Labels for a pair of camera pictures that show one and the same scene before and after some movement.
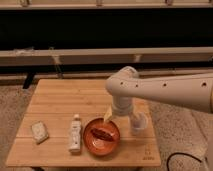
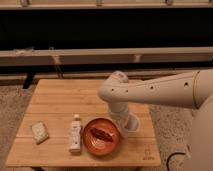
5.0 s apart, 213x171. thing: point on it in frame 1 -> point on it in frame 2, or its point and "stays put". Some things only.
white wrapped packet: (39, 132) stays put
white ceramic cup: (138, 122) -> (130, 125)
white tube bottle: (75, 135) stays put
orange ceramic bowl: (101, 137) stays put
